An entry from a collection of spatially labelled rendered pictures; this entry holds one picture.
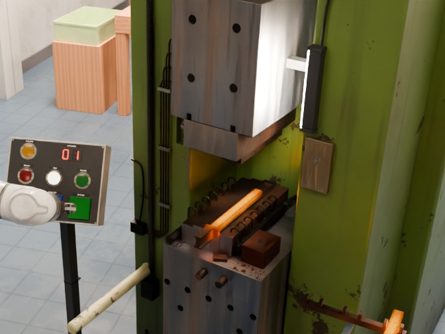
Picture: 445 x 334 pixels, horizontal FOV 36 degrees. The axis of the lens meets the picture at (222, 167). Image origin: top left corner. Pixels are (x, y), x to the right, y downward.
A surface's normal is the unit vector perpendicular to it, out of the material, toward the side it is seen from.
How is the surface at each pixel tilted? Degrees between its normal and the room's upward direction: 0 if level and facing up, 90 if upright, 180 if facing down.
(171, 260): 90
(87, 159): 60
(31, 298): 0
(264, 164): 90
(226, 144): 90
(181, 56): 90
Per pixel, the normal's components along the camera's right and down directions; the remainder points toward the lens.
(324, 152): -0.52, 0.37
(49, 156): -0.07, -0.07
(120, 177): 0.04, -0.90
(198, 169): 0.86, 0.26
